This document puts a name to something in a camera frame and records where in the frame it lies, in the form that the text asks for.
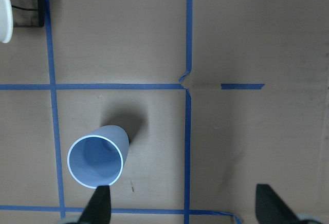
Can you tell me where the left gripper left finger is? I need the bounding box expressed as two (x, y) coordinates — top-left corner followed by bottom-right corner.
(78, 185), (112, 224)

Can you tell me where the black wire cup rack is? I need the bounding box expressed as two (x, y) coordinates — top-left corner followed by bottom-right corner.
(10, 0), (45, 28)

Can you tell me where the white mug far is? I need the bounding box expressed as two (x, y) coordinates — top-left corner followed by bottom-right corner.
(1, 0), (13, 44)

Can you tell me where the blue plastic cup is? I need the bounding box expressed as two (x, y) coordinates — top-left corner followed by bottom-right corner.
(67, 125), (129, 189)

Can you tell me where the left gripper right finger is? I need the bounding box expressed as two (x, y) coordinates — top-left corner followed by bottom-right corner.
(255, 184), (300, 224)

